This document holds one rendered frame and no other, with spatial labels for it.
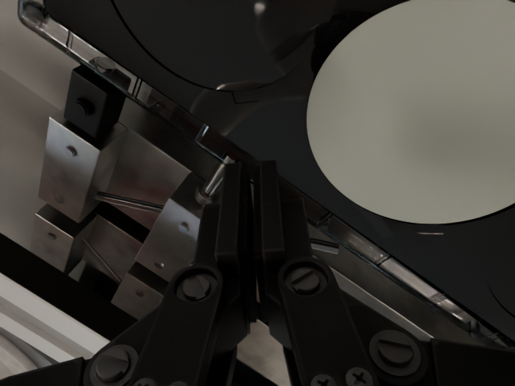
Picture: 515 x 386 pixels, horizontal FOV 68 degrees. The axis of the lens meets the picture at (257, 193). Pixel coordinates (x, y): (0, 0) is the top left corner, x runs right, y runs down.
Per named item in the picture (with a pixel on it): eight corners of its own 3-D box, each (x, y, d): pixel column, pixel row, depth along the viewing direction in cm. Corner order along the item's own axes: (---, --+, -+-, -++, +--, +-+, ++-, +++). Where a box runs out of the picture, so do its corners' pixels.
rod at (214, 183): (228, 139, 21) (218, 152, 20) (250, 154, 21) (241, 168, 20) (198, 188, 24) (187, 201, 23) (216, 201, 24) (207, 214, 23)
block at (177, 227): (191, 171, 24) (166, 199, 22) (234, 201, 24) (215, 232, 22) (154, 233, 29) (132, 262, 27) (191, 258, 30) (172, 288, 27)
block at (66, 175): (82, 96, 23) (45, 117, 21) (129, 128, 24) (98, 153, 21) (64, 175, 29) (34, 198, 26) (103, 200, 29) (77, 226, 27)
